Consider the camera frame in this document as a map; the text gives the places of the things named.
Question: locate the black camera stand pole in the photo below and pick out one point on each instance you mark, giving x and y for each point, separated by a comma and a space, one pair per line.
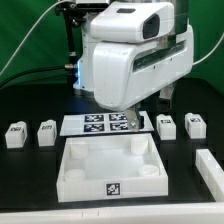
73, 18

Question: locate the white marker sheet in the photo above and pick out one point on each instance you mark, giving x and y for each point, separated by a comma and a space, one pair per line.
90, 124

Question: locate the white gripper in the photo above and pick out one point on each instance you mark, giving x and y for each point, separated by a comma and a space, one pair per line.
117, 86

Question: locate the white square table top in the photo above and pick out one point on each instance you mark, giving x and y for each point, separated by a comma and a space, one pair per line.
111, 167

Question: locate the white L-shaped obstacle wall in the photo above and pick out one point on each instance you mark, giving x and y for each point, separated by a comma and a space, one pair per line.
211, 172

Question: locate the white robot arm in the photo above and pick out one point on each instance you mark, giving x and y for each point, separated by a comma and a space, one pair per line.
131, 22

